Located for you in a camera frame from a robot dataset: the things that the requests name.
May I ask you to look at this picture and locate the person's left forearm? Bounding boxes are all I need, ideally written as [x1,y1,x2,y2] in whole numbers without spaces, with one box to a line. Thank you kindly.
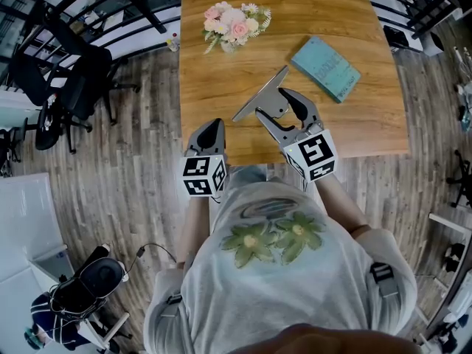
[176,196,212,269]

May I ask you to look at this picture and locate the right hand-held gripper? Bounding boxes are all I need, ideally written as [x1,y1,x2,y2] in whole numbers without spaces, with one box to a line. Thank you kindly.
[254,86,339,182]

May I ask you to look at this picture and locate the black box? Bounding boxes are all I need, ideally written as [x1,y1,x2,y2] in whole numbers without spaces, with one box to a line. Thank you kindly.
[382,24,411,50]

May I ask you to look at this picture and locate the grey trousers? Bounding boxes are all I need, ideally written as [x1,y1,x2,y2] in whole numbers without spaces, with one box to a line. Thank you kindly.
[223,164,282,188]

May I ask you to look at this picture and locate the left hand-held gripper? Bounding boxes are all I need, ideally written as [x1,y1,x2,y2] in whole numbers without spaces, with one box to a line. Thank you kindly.
[180,118,228,198]

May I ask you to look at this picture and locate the teal book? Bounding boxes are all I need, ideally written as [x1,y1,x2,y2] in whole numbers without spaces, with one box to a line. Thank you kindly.
[290,35,362,104]

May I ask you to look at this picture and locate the pink flower bouquet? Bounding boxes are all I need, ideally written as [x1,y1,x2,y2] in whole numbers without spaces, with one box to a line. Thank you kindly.
[201,0,273,55]

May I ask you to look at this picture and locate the white flower-print shirt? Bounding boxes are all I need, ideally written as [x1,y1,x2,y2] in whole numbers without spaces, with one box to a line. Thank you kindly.
[143,180,420,354]

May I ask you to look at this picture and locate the grey shoulder strap buckle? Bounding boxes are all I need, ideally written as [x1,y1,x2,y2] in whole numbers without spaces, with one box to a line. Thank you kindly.
[159,292,184,319]
[369,261,400,299]

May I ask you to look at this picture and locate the white table leg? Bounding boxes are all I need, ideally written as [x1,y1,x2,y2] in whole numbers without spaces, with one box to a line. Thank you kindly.
[209,198,219,236]

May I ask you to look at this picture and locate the black office chair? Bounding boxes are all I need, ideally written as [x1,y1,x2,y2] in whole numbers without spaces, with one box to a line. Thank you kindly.
[8,49,64,107]
[44,19,142,155]

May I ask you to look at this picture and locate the black cable with adapter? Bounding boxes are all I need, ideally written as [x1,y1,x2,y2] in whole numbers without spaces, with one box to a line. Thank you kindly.
[125,242,178,273]

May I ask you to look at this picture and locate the black round seat with sticker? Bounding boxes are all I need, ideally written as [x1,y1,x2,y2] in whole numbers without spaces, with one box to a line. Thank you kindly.
[34,94,66,152]

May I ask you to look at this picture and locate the grey bin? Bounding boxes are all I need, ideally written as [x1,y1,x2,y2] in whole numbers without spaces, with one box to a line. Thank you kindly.
[420,30,445,58]

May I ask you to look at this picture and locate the black metal railing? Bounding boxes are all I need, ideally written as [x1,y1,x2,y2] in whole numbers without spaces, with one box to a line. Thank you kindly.
[0,0,184,74]
[362,0,466,41]

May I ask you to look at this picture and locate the white desk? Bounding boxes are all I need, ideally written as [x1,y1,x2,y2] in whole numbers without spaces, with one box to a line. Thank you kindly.
[0,173,75,354]

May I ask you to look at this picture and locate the small yellow bottle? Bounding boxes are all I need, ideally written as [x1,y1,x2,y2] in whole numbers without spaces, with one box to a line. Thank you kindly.
[165,31,181,53]

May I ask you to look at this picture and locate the black chair base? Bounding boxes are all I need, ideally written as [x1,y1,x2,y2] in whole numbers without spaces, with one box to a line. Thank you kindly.
[445,149,472,209]

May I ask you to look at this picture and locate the person's right forearm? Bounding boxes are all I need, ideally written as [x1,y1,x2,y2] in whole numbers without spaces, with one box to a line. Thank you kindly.
[314,176,372,238]

